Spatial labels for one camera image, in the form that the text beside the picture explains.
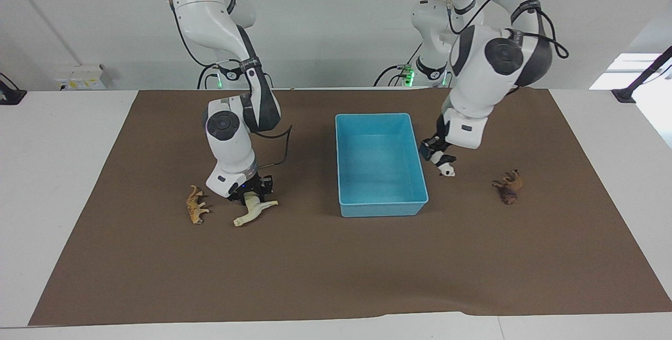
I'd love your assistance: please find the black white panda toy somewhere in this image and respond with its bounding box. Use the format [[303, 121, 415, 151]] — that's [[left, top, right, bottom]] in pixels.
[[437, 155, 457, 178]]

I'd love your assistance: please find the cream llama toy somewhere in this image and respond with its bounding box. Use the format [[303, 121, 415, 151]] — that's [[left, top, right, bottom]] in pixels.
[[234, 195, 279, 227]]

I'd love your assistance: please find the orange striped tiger toy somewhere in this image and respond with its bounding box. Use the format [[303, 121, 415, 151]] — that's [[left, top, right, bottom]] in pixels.
[[186, 185, 211, 225]]

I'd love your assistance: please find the brown lion toy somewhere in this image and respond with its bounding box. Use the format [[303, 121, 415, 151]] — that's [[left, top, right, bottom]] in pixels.
[[492, 169, 524, 205]]

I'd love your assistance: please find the light blue storage box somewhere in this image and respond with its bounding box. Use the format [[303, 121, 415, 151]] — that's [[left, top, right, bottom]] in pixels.
[[335, 113, 429, 218]]

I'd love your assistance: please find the brown table mat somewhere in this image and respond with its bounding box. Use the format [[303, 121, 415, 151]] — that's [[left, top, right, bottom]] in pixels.
[[29, 88, 672, 326]]

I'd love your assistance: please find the black table clamp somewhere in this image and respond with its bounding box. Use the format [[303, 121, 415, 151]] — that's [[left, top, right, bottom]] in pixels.
[[0, 72, 27, 106]]

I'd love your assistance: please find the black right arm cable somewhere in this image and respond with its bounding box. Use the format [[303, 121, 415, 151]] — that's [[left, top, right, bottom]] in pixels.
[[149, 0, 293, 168]]

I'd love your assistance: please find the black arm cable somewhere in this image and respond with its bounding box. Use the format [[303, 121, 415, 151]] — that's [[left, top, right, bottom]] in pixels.
[[445, 0, 570, 61], [149, 0, 293, 168]]

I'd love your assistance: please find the black base cable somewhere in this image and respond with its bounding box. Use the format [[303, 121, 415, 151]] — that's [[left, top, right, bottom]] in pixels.
[[374, 41, 422, 89], [197, 65, 221, 90]]

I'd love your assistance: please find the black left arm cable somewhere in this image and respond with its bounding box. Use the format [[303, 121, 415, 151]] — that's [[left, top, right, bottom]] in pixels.
[[445, 0, 570, 61]]

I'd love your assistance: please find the white wall socket box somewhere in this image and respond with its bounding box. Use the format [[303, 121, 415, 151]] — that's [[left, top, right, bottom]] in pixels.
[[55, 64, 107, 92]]

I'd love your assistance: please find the black camera stand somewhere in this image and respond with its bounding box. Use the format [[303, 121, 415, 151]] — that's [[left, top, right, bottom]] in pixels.
[[611, 45, 672, 104]]

